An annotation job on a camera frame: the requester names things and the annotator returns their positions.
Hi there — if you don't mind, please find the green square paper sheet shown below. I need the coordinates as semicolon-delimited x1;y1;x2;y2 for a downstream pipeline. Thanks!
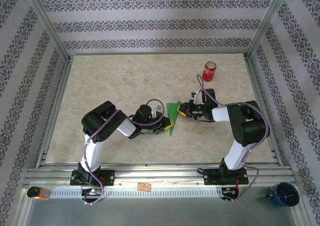
166;99;183;138

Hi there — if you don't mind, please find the grey sheet metal shelf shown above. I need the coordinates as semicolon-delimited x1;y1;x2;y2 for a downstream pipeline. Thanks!
24;195;301;226

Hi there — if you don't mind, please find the red soda can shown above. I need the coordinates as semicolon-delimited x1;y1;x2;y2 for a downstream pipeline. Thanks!
201;60;218;82

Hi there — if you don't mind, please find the small green circuit board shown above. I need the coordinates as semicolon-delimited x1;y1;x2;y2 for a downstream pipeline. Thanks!
221;187;240;196
81;188;104;197

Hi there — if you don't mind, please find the blue mug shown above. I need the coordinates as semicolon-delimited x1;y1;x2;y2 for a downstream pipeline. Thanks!
265;182;300;207

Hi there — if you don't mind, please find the orange black small device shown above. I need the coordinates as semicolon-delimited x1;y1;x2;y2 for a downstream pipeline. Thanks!
27;186;52;201

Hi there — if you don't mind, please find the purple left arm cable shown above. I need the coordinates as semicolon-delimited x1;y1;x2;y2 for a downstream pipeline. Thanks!
79;99;165;206

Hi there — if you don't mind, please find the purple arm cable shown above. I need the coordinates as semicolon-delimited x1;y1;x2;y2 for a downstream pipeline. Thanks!
79;99;165;206
196;73;270;204

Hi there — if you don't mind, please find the long aluminium mounting rail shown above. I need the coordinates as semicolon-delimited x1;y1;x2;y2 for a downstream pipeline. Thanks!
23;163;298;188

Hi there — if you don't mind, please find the aluminium side rail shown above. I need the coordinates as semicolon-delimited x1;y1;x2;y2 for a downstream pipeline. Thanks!
34;55;75;168
243;53;283;167

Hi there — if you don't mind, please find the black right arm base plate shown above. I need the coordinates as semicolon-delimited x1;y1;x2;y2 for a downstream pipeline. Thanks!
203;168;250;186

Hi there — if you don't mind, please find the white slotted cable duct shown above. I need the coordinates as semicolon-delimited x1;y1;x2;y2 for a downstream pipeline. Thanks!
49;187;223;198

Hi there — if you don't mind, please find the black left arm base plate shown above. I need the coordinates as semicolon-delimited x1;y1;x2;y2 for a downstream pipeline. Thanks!
70;169;116;187

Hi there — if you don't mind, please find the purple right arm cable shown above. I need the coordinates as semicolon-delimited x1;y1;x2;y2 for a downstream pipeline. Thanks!
196;73;270;204

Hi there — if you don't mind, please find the slanted aluminium frame post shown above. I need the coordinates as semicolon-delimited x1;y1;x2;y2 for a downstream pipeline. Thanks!
246;0;295;61
21;0;71;62

